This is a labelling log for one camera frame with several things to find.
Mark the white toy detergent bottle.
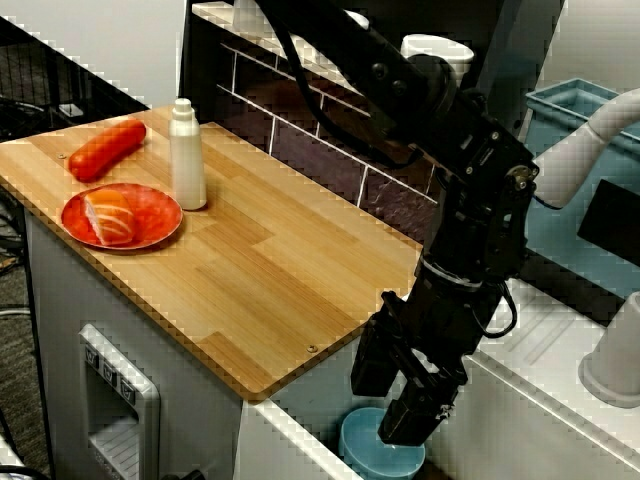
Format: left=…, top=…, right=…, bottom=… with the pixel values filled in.
left=168, top=98, right=209, bottom=211

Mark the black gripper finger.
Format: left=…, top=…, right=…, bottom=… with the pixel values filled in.
left=377, top=381, right=454, bottom=446
left=349, top=319, right=407, bottom=399

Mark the dark shelf unit tiled backsplash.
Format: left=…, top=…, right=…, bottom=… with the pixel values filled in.
left=177, top=0, right=566, bottom=251

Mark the white toy kitchen cabinet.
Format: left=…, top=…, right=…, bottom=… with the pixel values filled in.
left=22, top=209, right=251, bottom=480

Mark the grey toy dispenser panel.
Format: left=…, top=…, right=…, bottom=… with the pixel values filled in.
left=79, top=323, right=161, bottom=480

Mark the tall clear jar white lid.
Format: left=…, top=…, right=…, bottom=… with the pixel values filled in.
left=399, top=33, right=474, bottom=77

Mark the red toy sausage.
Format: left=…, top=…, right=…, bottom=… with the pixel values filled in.
left=68, top=118, right=148, bottom=183

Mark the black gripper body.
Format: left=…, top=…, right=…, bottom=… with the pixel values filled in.
left=379, top=259, right=504, bottom=402

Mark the light blue bowl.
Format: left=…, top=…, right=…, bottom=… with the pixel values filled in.
left=339, top=406, right=426, bottom=480

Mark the orange plate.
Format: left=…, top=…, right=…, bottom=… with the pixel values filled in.
left=60, top=183, right=184, bottom=250

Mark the grey toy faucet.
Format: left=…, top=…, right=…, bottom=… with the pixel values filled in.
left=532, top=87, right=640, bottom=409

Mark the teal plastic bin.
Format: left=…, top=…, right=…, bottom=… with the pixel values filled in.
left=522, top=78, right=640, bottom=301

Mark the white toy sink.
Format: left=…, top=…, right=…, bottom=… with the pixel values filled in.
left=239, top=277, right=640, bottom=480

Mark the toy salmon sushi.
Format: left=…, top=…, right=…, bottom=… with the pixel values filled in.
left=82, top=188, right=137, bottom=246

